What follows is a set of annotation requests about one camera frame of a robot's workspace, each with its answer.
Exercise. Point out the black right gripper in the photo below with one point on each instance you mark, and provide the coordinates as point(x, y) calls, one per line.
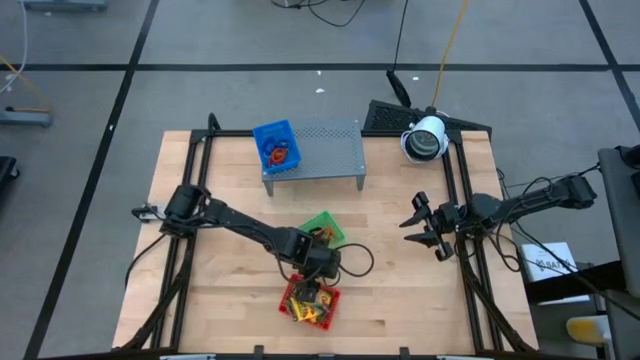
point(442, 220)

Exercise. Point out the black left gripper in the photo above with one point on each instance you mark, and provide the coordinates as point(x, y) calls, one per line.
point(322, 260)

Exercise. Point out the red plastic basket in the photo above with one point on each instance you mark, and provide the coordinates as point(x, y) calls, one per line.
point(332, 305)

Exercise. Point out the green plastic basket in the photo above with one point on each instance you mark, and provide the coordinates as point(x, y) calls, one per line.
point(330, 222)

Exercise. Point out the blue plastic basket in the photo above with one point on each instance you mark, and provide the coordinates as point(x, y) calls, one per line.
point(287, 132)

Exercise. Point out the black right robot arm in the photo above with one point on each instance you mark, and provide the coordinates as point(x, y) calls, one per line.
point(530, 202)

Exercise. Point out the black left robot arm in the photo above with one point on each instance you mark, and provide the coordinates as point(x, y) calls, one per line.
point(240, 222)

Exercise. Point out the black desk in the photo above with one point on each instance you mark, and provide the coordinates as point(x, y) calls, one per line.
point(560, 292)

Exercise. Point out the black mesh panel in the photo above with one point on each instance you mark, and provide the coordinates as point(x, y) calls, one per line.
point(385, 117)

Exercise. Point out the grey perforated metal shelf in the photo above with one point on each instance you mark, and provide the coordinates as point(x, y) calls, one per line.
point(330, 150)

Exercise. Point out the white cardboard box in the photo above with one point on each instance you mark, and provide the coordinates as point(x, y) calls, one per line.
point(545, 257)

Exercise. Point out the yellow container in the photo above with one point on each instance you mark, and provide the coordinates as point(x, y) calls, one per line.
point(585, 330)

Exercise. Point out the grey cabinet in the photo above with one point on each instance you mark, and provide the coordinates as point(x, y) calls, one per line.
point(620, 225)

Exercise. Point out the black floor object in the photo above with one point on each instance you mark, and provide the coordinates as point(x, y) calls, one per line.
point(7, 167)

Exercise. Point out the grey floor base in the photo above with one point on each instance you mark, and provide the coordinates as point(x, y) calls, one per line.
point(25, 119)

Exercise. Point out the grey floor object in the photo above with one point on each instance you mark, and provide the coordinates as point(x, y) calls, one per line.
point(65, 5)

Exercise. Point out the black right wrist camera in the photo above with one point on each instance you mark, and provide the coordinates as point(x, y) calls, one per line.
point(450, 215)

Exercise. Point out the black table frame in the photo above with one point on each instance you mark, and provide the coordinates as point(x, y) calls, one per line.
point(235, 133)

